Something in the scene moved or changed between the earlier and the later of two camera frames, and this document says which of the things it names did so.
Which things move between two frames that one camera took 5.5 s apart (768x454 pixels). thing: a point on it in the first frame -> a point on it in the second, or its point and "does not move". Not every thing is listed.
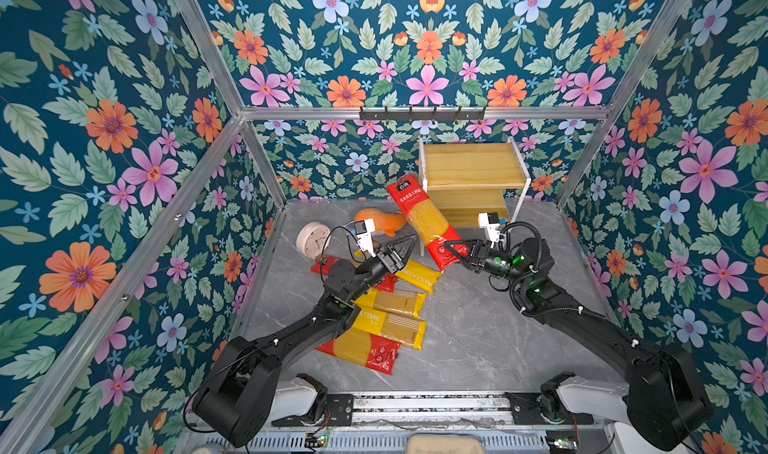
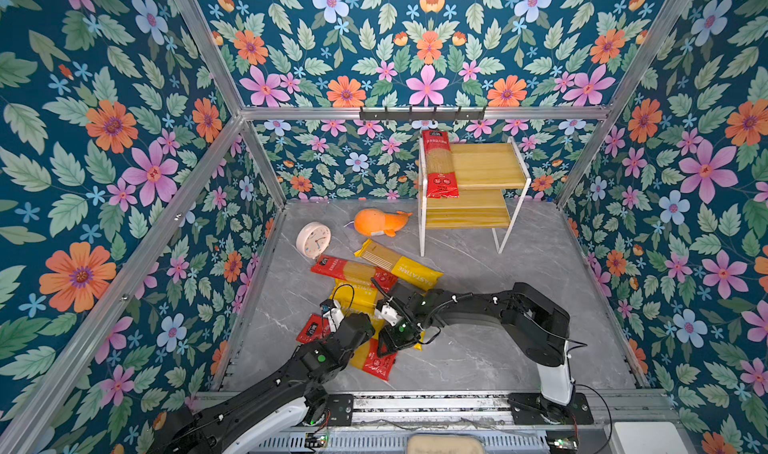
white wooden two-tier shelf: (463, 180) does not move
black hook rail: (411, 115) does not move
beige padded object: (445, 444) does not move
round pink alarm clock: (313, 238) does not move
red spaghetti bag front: (425, 217) -> (441, 181)
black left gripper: (399, 264) -> (365, 316)
